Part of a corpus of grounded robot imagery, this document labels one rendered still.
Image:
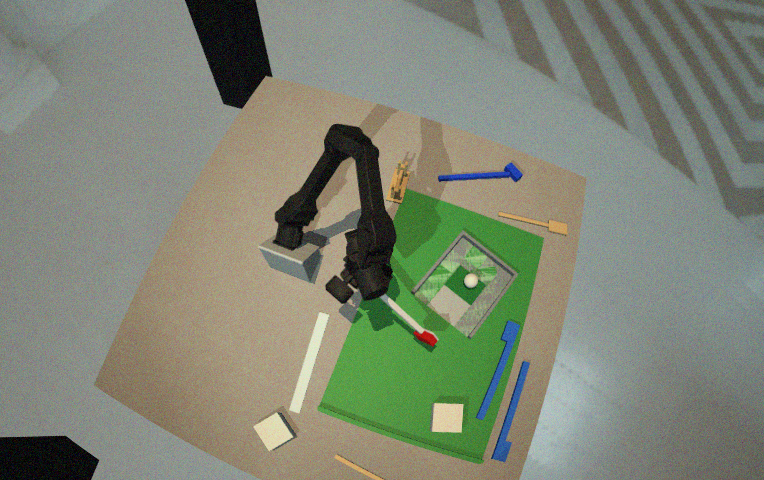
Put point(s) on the white golf ball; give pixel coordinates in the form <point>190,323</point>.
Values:
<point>471,280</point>

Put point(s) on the pale cream flat bar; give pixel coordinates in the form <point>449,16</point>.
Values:
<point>309,362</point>

